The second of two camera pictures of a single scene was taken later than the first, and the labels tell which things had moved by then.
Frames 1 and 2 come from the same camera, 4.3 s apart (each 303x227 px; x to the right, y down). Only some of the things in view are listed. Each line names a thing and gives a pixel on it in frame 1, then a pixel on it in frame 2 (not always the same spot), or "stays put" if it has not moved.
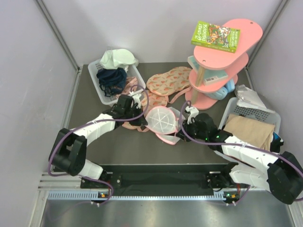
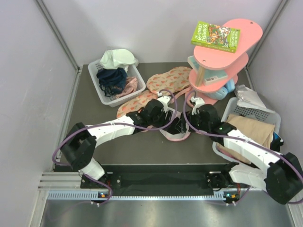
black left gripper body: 133,112 -> 159,120
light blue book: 210,76 stays put
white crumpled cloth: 119,58 stays put
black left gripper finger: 141,121 -> 170,127
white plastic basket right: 230,107 stays put
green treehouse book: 217,37 stays put
